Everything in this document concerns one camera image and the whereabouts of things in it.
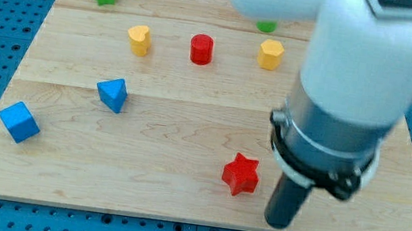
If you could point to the wooden board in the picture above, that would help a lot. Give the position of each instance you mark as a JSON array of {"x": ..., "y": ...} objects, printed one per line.
[{"x": 163, "y": 155}]

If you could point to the yellow hexagon block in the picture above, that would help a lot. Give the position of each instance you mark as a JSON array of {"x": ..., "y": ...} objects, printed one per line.
[{"x": 270, "y": 54}]

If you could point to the red star block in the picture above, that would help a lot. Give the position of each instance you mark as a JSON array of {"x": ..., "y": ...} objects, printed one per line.
[{"x": 241, "y": 174}]

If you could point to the blue cube block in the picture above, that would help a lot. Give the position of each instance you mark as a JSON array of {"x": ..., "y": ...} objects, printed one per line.
[{"x": 19, "y": 122}]

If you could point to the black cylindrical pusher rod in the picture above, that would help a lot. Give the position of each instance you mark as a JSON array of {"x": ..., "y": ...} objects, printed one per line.
[{"x": 285, "y": 202}]

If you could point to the green cylinder block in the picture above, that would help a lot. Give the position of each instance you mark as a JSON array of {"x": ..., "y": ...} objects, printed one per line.
[{"x": 266, "y": 26}]

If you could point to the blue triangle block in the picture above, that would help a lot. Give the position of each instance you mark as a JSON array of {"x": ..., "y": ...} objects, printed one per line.
[{"x": 113, "y": 93}]

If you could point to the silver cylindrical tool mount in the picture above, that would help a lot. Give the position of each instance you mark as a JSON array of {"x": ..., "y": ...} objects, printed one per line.
[{"x": 316, "y": 148}]

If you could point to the red cylinder block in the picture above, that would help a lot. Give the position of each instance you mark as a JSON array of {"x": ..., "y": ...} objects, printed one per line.
[{"x": 201, "y": 49}]

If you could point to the yellow heart block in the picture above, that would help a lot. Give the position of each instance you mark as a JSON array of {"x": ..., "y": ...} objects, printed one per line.
[{"x": 140, "y": 39}]

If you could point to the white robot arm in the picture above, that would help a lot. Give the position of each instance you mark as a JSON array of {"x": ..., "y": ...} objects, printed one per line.
[{"x": 352, "y": 88}]

